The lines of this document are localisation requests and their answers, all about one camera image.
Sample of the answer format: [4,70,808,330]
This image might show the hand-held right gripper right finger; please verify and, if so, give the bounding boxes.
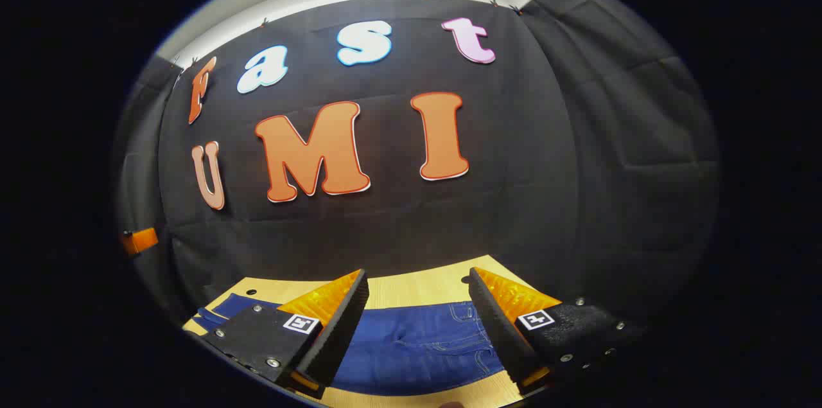
[468,267,643,396]

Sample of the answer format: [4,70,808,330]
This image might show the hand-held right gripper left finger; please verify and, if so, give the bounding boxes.
[204,269,371,400]

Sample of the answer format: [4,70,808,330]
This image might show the blue jeans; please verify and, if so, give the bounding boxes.
[191,294,508,397]

